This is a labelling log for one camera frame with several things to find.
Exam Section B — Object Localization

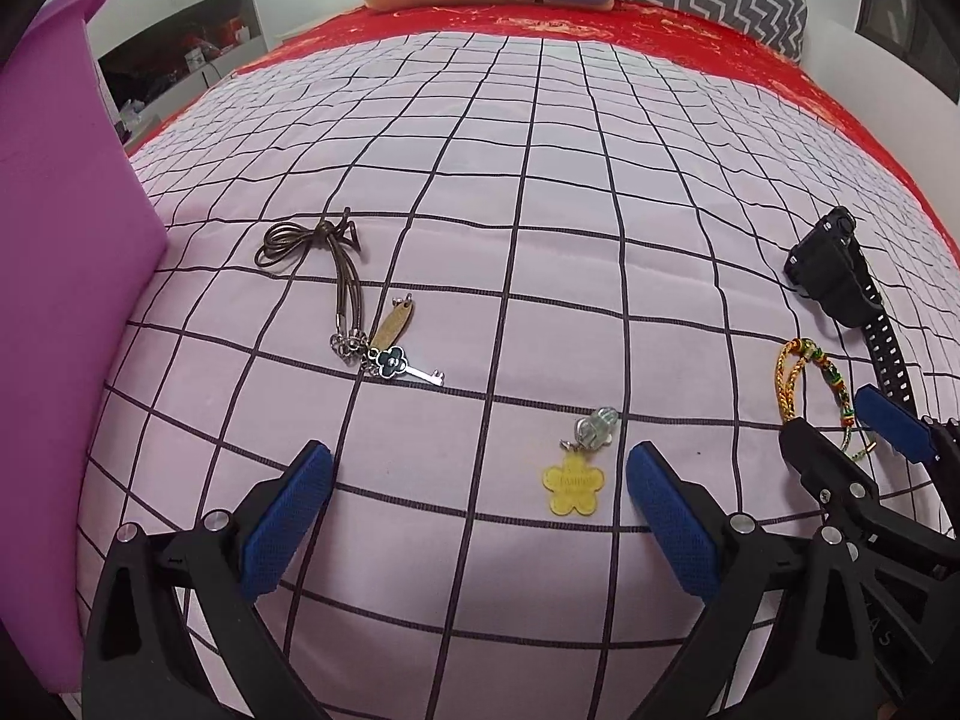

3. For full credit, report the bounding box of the black digital wristwatch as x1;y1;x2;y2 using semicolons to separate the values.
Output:
784;206;918;416

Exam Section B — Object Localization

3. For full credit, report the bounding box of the red patterned bed sheet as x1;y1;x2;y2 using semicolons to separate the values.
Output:
127;0;960;269

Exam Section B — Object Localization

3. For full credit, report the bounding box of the pink grid bed cover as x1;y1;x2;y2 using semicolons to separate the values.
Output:
76;31;958;718

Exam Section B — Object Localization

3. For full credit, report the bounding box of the purple plastic bin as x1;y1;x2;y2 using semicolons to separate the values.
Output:
2;0;167;694

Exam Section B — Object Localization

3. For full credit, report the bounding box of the dark window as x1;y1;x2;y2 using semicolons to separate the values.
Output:
856;0;958;103

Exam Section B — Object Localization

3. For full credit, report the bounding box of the white wardrobe with niche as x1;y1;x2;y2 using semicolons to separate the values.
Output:
88;0;267;148

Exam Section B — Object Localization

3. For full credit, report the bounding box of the multicolour braided bracelet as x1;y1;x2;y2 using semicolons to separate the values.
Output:
773;336;881;464

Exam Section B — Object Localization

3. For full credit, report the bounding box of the yellow flower charm keychain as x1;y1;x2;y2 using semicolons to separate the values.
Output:
542;406;620;517

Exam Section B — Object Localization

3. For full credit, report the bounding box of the brown cord key necklace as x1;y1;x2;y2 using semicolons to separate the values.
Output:
252;206;446;391

